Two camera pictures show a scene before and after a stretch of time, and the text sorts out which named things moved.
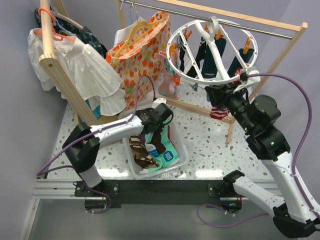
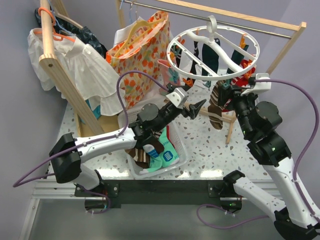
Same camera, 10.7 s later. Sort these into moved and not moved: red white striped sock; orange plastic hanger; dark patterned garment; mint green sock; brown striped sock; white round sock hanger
Moved: red white striped sock; white round sock hanger; brown striped sock
Not moved: dark patterned garment; orange plastic hanger; mint green sock
